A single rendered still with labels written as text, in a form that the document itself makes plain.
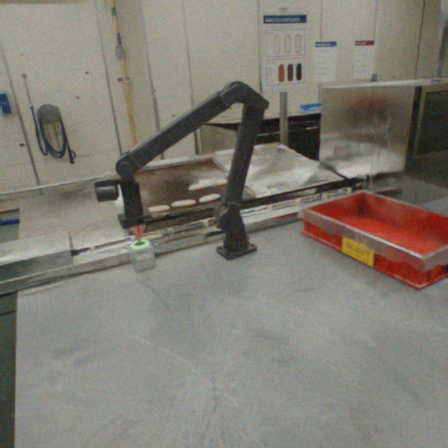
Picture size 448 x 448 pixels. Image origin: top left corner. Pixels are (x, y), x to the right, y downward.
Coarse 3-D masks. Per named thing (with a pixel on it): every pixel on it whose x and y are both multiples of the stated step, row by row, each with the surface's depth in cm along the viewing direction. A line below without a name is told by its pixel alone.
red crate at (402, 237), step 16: (304, 224) 124; (352, 224) 129; (368, 224) 128; (384, 224) 127; (320, 240) 117; (336, 240) 111; (400, 240) 114; (416, 240) 113; (432, 240) 112; (384, 272) 96; (400, 272) 92; (416, 272) 88; (432, 272) 89; (416, 288) 88
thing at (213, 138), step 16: (288, 112) 423; (304, 112) 372; (320, 112) 330; (208, 128) 362; (224, 128) 326; (272, 128) 314; (288, 128) 321; (304, 128) 330; (208, 144) 373; (224, 144) 332; (256, 144) 313; (288, 144) 326; (304, 144) 333
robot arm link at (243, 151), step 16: (256, 96) 96; (256, 112) 98; (240, 128) 101; (256, 128) 101; (240, 144) 102; (240, 160) 103; (240, 176) 105; (224, 192) 109; (240, 192) 107; (240, 208) 106; (224, 224) 107; (240, 224) 108
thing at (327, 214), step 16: (368, 192) 132; (304, 208) 121; (320, 208) 125; (336, 208) 129; (352, 208) 133; (368, 208) 133; (384, 208) 126; (400, 208) 120; (416, 208) 115; (320, 224) 114; (336, 224) 108; (400, 224) 122; (416, 224) 116; (432, 224) 111; (368, 240) 98; (384, 240) 94; (384, 256) 94; (400, 256) 89; (416, 256) 85; (432, 256) 84
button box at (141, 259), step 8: (128, 248) 111; (144, 248) 107; (152, 248) 108; (128, 256) 113; (136, 256) 106; (144, 256) 107; (152, 256) 109; (136, 264) 107; (144, 264) 108; (152, 264) 110
